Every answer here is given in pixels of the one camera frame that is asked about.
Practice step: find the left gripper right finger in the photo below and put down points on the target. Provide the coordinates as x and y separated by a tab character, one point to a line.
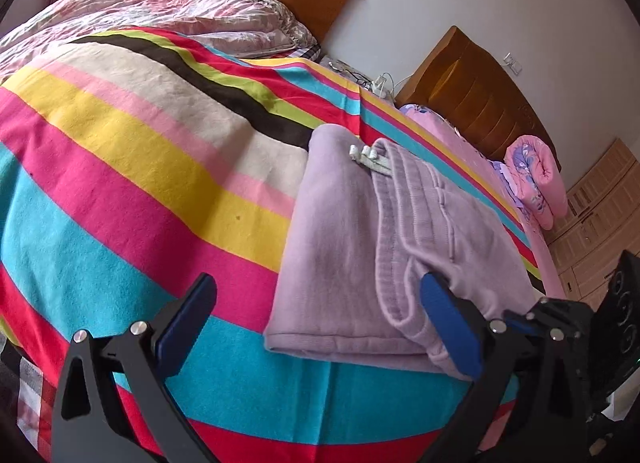
489	352

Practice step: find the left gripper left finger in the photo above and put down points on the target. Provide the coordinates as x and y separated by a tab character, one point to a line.
90	423

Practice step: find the lilac sweatpants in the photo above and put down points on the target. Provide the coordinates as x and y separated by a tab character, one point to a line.
368	223

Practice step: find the red plaid sheet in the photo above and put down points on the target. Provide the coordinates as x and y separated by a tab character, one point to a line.
26	408

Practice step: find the light wooden wardrobe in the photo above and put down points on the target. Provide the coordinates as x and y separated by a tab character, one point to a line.
601	222

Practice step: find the rolled pink quilt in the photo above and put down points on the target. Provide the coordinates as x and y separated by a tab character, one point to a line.
535	180

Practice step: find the rainbow striped blanket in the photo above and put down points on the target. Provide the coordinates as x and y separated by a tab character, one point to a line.
134	160

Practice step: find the right wooden headboard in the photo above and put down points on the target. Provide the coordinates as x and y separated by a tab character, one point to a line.
464	84

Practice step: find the cluttered nightstand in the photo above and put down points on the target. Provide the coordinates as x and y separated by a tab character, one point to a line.
347	71

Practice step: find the white charger on nightstand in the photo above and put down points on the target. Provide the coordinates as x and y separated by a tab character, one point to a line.
384	86

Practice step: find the floral satin quilt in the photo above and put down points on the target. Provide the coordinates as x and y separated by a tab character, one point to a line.
240	28

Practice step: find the white wall socket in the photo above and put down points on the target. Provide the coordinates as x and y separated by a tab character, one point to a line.
512	64

